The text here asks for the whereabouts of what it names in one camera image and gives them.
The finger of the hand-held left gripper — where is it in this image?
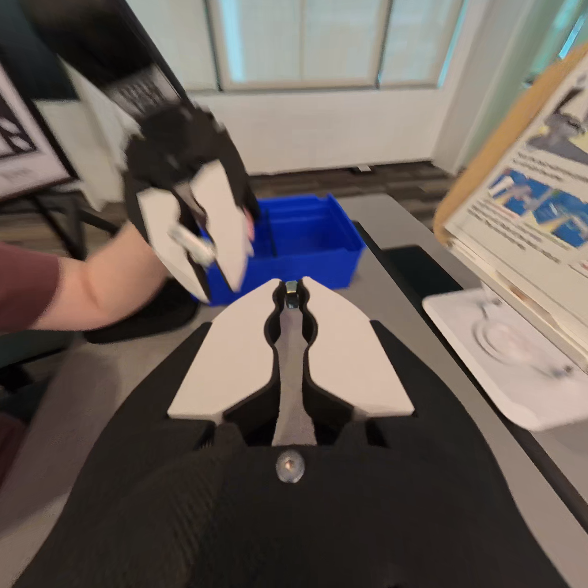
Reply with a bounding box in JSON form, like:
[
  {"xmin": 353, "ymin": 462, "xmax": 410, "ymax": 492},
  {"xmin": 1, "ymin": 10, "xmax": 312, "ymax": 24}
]
[
  {"xmin": 137, "ymin": 187, "xmax": 212, "ymax": 304},
  {"xmin": 190, "ymin": 161, "xmax": 254, "ymax": 293}
]

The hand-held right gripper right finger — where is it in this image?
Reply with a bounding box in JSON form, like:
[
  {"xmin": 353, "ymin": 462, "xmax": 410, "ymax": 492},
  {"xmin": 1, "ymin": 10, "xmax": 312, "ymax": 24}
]
[{"xmin": 301, "ymin": 276, "xmax": 415, "ymax": 419}]

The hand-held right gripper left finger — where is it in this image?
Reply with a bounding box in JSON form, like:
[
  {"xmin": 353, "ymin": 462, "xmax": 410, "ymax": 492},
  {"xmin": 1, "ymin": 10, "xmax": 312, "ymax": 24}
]
[{"xmin": 167, "ymin": 278, "xmax": 282, "ymax": 421}]

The silver hex bolt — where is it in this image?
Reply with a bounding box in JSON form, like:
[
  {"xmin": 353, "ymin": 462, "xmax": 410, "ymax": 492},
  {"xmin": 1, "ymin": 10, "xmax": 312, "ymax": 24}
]
[{"xmin": 168, "ymin": 227, "xmax": 217, "ymax": 267}]

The blue plastic tray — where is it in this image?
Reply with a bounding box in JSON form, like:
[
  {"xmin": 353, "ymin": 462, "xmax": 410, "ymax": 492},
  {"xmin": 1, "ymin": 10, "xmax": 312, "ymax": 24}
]
[{"xmin": 190, "ymin": 194, "xmax": 367, "ymax": 306}]

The person's left forearm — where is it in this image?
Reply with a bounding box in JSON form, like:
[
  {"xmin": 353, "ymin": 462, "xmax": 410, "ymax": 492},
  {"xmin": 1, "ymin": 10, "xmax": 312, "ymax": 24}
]
[{"xmin": 34, "ymin": 220, "xmax": 168, "ymax": 331}]

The framed code sign on legs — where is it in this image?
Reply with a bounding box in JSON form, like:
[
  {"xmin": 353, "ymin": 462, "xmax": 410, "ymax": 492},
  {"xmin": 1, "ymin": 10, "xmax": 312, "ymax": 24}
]
[{"xmin": 0, "ymin": 60, "xmax": 121, "ymax": 260}]

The large paned window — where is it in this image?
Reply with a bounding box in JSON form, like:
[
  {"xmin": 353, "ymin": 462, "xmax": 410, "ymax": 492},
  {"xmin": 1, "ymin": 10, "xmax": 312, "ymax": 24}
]
[{"xmin": 207, "ymin": 0, "xmax": 465, "ymax": 90}]

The rounded wooden board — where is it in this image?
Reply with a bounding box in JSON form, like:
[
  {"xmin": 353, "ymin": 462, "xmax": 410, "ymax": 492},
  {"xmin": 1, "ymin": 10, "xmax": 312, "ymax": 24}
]
[{"xmin": 434, "ymin": 43, "xmax": 588, "ymax": 246}]

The tall teal-tinted window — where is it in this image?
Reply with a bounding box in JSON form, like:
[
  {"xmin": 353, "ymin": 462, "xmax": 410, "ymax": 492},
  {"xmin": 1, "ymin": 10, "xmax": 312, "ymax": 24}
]
[{"xmin": 524, "ymin": 0, "xmax": 588, "ymax": 85}]

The large dark wall screen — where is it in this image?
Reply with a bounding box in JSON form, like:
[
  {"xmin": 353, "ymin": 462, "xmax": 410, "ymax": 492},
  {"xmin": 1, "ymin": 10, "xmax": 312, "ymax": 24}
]
[{"xmin": 0, "ymin": 0, "xmax": 81, "ymax": 101}]

